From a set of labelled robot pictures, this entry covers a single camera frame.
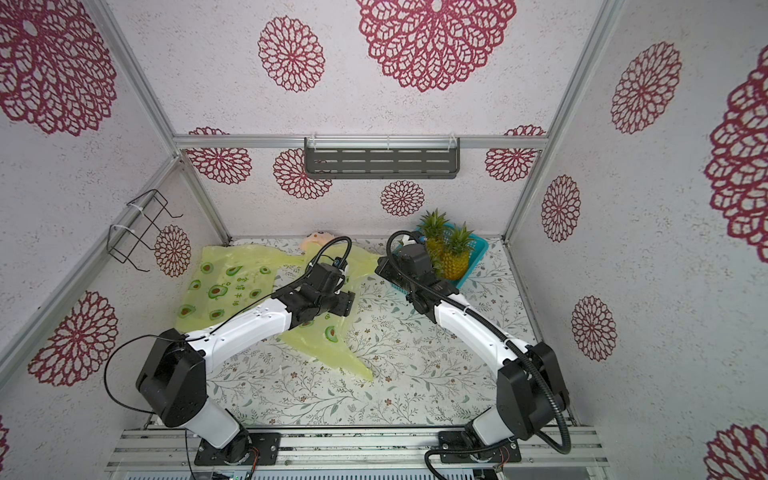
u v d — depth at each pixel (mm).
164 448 757
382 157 952
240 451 665
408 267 626
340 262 760
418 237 728
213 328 494
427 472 702
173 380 437
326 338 853
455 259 994
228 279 1091
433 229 1003
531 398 421
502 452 721
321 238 1088
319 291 657
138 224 783
